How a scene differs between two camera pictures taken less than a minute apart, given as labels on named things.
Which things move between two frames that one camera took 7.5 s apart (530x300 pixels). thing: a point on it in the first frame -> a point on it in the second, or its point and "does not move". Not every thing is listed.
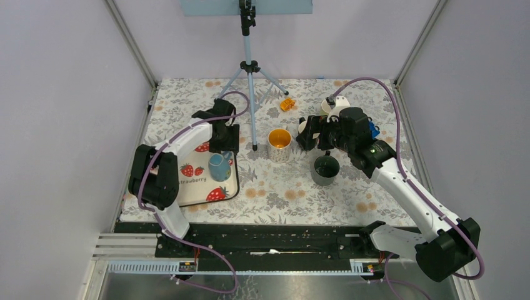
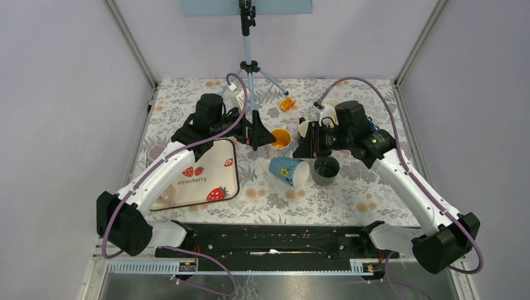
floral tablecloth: (281, 182) does not move
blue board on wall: (230, 7) does not move
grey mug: (324, 169) does not move
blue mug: (219, 165) -> (292, 172)
